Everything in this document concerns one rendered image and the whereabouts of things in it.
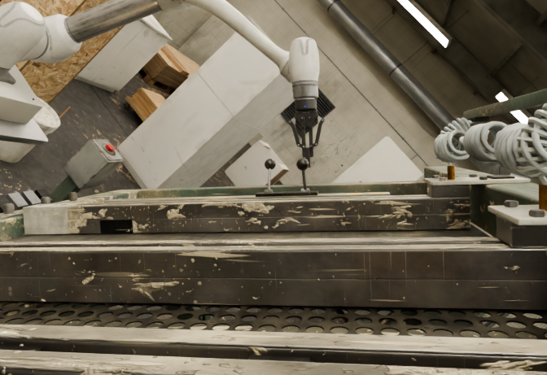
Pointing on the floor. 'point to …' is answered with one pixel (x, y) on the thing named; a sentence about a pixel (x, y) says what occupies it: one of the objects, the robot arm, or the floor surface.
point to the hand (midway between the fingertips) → (308, 157)
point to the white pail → (45, 116)
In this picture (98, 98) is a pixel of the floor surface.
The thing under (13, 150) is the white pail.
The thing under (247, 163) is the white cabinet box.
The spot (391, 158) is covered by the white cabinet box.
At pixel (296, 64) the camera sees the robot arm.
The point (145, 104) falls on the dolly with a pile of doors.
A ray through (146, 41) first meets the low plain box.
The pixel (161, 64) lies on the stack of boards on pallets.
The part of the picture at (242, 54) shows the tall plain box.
